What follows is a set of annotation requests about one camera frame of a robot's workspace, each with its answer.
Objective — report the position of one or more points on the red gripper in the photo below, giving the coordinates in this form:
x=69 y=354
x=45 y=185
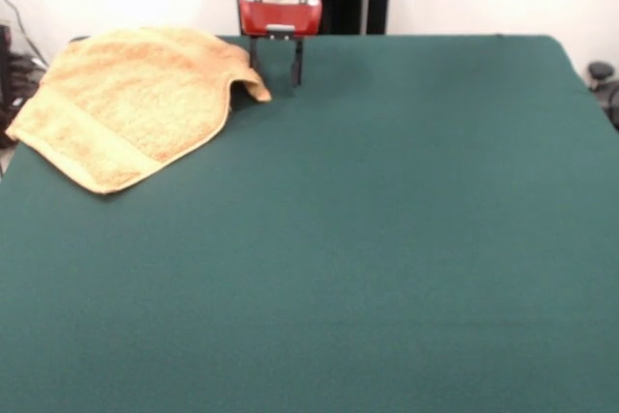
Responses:
x=280 y=14

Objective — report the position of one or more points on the tan towel with white label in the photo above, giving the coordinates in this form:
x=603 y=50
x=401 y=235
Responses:
x=130 y=103

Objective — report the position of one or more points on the dark green table cloth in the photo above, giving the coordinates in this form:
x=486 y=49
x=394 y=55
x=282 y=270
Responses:
x=338 y=239

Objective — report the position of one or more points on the dark stand base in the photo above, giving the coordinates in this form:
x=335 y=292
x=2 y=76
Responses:
x=600 y=70

